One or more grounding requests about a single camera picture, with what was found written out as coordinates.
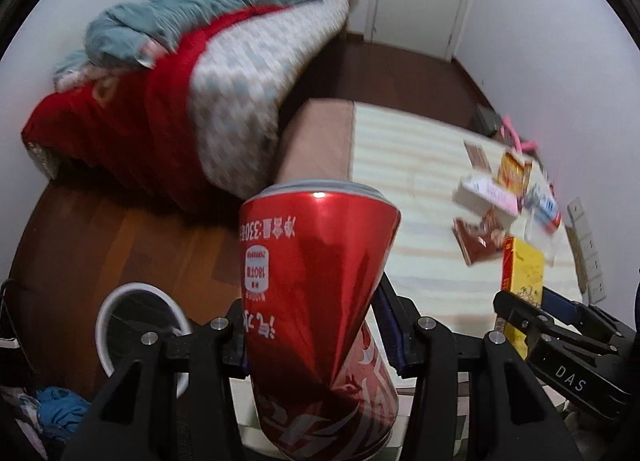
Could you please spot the brown snack wrapper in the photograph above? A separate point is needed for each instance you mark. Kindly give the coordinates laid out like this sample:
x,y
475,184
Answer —
x,y
480,241

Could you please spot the yellow red snack packet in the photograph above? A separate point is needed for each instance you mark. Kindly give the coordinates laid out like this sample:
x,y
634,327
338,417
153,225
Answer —
x,y
515,173

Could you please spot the white round waste bin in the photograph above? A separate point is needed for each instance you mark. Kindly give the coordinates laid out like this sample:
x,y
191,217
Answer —
x,y
107,326

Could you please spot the red blanket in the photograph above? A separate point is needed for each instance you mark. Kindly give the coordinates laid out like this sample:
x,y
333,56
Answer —
x,y
135,136

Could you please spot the white blue checked quilt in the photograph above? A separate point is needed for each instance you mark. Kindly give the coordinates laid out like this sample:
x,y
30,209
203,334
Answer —
x,y
250,101

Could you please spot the white power strip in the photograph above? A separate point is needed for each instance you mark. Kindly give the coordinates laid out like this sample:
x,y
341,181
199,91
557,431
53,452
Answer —
x,y
587,251

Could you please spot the dark grey box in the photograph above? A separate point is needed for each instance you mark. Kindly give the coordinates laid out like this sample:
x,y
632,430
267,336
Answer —
x,y
487,118

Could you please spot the crushed red soda can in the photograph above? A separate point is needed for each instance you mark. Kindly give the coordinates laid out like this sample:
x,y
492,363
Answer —
x,y
310,301

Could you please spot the white blue red packet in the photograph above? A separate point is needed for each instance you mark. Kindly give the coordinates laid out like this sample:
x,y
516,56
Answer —
x,y
545,208

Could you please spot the small brown card packet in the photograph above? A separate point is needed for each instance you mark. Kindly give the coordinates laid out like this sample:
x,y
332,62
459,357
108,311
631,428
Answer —
x,y
475,156

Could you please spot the white pink flat box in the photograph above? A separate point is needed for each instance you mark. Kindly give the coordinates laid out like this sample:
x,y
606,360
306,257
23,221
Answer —
x,y
487,193

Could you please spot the patterned cloth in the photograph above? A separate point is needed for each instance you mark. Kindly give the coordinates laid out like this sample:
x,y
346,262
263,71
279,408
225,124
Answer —
x,y
17,421

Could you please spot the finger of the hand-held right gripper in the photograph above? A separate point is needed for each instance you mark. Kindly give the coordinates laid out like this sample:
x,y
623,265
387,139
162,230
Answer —
x,y
522,321
565,306

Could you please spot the teal blanket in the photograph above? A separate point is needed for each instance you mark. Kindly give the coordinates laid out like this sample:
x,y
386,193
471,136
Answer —
x,y
200,6

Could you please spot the blue cloth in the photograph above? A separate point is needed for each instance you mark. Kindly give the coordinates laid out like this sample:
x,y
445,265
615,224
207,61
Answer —
x,y
60,408

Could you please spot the pink plastic object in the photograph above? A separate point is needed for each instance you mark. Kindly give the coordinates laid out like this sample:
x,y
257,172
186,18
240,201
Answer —
x,y
520,141

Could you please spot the clear white plastic wrapper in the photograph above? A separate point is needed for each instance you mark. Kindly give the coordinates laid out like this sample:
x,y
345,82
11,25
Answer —
x,y
542,246

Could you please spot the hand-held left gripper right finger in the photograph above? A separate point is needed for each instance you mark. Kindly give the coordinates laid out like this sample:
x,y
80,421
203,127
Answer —
x,y
388,326

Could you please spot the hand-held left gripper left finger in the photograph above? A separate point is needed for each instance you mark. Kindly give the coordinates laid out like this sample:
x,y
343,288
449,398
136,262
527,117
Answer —
x,y
231,341

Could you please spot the yellow red cardboard box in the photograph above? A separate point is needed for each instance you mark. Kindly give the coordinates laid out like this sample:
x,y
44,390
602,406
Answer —
x,y
525,271

